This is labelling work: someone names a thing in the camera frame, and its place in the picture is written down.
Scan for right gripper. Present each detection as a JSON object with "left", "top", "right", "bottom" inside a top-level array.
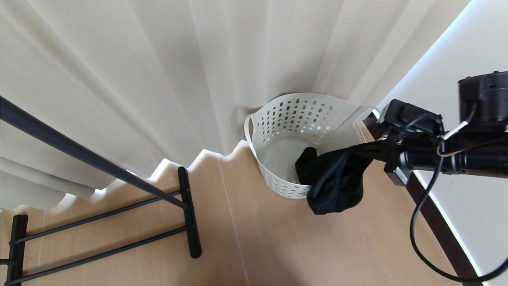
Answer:
[{"left": 384, "top": 137, "right": 508, "bottom": 187}]

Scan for black garment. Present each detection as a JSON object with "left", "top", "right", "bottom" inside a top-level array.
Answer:
[{"left": 294, "top": 143, "right": 375, "bottom": 216}]

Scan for white laundry basket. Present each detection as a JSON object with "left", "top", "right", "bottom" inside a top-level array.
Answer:
[{"left": 244, "top": 93, "right": 382, "bottom": 199}]

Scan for black clothes rack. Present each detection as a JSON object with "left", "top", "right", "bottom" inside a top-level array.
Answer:
[{"left": 0, "top": 95, "right": 202, "bottom": 286}]

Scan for beige curtain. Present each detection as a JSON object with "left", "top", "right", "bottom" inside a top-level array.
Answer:
[{"left": 0, "top": 0, "right": 471, "bottom": 211}]

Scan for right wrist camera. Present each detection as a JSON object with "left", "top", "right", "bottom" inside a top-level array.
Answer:
[{"left": 377, "top": 99, "right": 445, "bottom": 139}]

